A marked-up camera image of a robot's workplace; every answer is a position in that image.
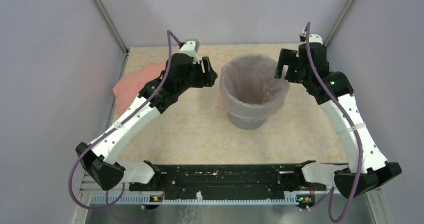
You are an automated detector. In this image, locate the translucent pink trash bag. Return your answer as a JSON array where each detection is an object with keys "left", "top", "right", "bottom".
[{"left": 215, "top": 54, "right": 291, "bottom": 120}]

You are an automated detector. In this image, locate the grey plastic trash bin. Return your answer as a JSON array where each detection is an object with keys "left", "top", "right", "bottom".
[{"left": 219, "top": 54, "right": 291, "bottom": 131}]

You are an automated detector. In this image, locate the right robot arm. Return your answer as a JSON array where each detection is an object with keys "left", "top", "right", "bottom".
[{"left": 275, "top": 43, "right": 403, "bottom": 199}]

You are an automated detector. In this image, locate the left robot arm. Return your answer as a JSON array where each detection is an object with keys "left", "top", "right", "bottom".
[{"left": 76, "top": 53, "right": 218, "bottom": 191}]

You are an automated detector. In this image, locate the folded pink trash bags stack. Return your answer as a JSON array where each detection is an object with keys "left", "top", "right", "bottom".
[{"left": 113, "top": 62, "right": 166, "bottom": 116}]

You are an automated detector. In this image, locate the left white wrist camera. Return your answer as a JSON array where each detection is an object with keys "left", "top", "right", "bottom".
[{"left": 179, "top": 39, "right": 201, "bottom": 65}]

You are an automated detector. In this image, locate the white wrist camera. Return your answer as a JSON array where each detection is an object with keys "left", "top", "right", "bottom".
[
  {"left": 298, "top": 29, "right": 324, "bottom": 50},
  {"left": 179, "top": 39, "right": 201, "bottom": 65}
]

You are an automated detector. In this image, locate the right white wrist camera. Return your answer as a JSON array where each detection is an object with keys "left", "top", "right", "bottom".
[{"left": 298, "top": 29, "right": 324, "bottom": 50}]

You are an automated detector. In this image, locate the right aluminium frame post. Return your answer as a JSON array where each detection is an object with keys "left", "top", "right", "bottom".
[{"left": 324, "top": 0, "right": 357, "bottom": 48}]

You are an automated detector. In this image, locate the aluminium frame post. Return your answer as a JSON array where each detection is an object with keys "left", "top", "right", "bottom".
[
  {"left": 92, "top": 0, "right": 129, "bottom": 56},
  {"left": 324, "top": 0, "right": 357, "bottom": 48}
]

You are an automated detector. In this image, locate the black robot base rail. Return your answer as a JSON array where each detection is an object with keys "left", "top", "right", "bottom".
[{"left": 129, "top": 164, "right": 327, "bottom": 201}]

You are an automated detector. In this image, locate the left aluminium frame post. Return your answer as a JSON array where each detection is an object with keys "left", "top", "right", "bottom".
[{"left": 92, "top": 0, "right": 129, "bottom": 56}]

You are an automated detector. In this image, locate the white slotted cable duct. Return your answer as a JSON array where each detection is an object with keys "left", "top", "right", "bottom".
[{"left": 90, "top": 192, "right": 299, "bottom": 206}]

